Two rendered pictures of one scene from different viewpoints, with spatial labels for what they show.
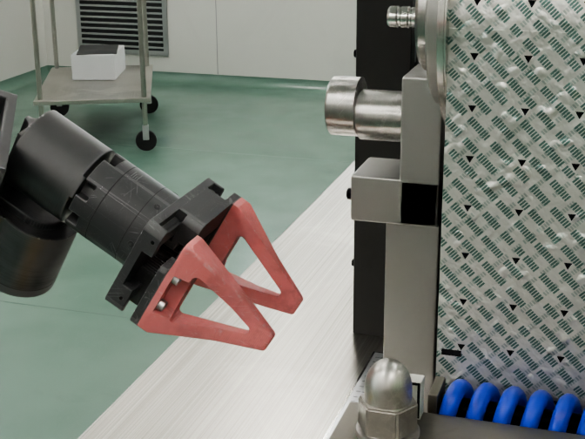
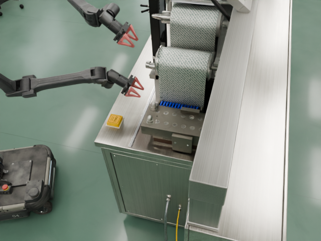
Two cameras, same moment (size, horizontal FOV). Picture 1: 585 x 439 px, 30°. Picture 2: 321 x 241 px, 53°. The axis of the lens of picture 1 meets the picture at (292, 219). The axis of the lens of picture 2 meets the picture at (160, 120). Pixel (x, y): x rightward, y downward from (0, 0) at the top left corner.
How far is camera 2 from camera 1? 111 cm
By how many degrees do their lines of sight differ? 29
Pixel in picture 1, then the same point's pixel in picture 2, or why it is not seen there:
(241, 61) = not seen: outside the picture
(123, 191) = (121, 80)
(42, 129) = (110, 73)
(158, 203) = (125, 81)
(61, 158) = (113, 77)
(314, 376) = (148, 85)
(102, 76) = not seen: outside the picture
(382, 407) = (152, 107)
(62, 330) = (95, 31)
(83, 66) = not seen: outside the picture
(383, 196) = (153, 76)
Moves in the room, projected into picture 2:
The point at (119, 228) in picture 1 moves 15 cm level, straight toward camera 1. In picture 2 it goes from (121, 84) to (125, 104)
